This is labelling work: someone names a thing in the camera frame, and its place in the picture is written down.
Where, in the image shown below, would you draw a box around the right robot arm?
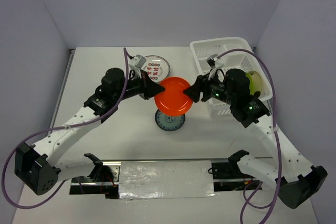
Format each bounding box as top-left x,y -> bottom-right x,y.
183,69 -> 328,209

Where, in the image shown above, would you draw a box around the silver foil tape panel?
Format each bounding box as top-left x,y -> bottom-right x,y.
119,161 -> 215,200

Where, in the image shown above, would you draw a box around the beige translucent plate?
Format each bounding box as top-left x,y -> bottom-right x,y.
248,71 -> 264,93

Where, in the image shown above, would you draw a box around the green plastic plate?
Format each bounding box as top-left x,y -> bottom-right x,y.
245,72 -> 255,95

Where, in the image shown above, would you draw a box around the orange plastic plate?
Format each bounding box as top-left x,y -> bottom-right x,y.
154,77 -> 193,116

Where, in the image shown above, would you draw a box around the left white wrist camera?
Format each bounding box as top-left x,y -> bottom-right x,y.
129,55 -> 146,77

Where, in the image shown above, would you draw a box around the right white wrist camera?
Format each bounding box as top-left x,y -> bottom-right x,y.
206,54 -> 225,79

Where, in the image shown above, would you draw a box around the white plastic dish rack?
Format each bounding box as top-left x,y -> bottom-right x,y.
189,37 -> 272,118

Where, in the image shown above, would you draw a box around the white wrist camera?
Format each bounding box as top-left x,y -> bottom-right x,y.
129,55 -> 146,77
206,54 -> 225,79

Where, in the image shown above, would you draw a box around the black metal base rail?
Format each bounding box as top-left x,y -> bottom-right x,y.
69,159 -> 259,200

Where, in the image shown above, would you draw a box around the blue patterned small plate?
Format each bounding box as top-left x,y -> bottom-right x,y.
154,110 -> 186,132

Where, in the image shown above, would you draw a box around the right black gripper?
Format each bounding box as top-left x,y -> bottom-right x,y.
182,68 -> 235,104

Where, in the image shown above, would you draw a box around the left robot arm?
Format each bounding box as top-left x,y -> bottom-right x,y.
14,68 -> 165,196

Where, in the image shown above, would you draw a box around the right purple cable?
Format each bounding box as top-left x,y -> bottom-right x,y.
207,48 -> 282,222

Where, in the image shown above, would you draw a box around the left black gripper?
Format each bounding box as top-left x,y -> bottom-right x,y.
113,69 -> 164,102

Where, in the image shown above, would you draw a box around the white plate red characters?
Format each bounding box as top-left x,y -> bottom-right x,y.
142,55 -> 170,83

